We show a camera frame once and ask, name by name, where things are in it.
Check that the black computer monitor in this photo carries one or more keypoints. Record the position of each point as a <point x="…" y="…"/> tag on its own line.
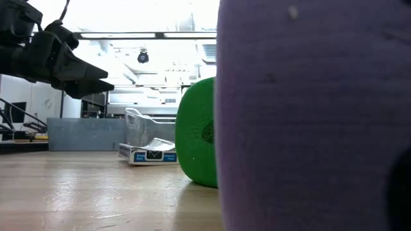
<point x="14" y="112"/>

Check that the black background rack frame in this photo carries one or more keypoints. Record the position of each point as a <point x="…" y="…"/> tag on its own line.
<point x="62" y="102"/>

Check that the purple foam die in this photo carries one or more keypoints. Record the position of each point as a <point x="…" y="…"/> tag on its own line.
<point x="305" y="128"/>

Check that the white card box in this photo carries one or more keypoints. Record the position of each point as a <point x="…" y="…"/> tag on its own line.
<point x="141" y="157"/>

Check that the green foam die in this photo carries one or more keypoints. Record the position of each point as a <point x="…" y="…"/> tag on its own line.
<point x="192" y="144"/>

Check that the grey translucent plastic bin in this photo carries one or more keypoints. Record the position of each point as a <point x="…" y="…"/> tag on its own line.
<point x="86" y="134"/>

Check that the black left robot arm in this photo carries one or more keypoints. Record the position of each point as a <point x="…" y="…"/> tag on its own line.
<point x="13" y="16"/>

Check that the black ceiling camera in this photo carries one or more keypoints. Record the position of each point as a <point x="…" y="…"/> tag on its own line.
<point x="143" y="57"/>

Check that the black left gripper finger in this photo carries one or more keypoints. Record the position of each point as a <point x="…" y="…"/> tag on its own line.
<point x="74" y="69"/>
<point x="90" y="88"/>

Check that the clear plastic bin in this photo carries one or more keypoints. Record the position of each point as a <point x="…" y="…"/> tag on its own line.
<point x="141" y="128"/>

